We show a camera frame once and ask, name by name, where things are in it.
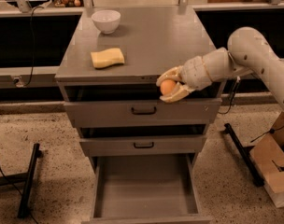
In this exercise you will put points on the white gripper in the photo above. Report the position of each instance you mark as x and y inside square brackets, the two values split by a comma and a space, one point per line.
[194, 72]

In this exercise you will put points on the orange fruit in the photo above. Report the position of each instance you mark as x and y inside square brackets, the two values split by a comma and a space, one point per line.
[167, 86]

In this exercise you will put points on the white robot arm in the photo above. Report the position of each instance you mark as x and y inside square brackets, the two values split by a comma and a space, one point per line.
[247, 51]

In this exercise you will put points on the grey drawer cabinet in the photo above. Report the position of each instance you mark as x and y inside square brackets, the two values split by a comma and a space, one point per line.
[151, 39]

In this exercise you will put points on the grey top drawer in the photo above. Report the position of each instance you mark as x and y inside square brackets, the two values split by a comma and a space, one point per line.
[103, 106]

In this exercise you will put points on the grey drawer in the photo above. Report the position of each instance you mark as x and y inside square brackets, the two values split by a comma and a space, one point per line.
[103, 106]
[146, 189]
[99, 142]

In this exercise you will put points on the grey middle drawer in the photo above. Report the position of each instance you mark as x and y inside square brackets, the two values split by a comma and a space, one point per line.
[99, 142]

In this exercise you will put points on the grey bottom drawer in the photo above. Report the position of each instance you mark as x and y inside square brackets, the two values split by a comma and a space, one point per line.
[146, 189]

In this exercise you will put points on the yellow sponge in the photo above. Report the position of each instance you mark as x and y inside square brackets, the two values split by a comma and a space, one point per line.
[105, 58]

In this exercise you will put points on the white ceramic bowl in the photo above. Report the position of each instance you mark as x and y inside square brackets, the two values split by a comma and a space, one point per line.
[106, 21]

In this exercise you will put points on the black stand leg right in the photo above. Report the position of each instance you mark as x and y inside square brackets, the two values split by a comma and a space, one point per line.
[244, 153]

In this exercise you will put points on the black stand leg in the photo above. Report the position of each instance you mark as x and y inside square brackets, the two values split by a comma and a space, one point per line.
[244, 153]
[23, 182]

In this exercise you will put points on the cardboard box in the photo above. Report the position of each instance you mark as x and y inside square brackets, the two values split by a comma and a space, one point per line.
[268, 157]

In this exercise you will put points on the black stand leg left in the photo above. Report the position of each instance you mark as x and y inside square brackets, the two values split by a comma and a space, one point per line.
[23, 182]

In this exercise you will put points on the black top drawer handle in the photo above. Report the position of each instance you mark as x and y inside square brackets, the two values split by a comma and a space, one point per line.
[141, 112]

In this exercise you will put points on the black drawer handle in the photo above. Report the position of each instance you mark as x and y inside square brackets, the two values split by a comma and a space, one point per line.
[141, 112]
[143, 145]

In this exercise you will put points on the black middle drawer handle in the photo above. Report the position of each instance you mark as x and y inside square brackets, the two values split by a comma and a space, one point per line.
[143, 145]

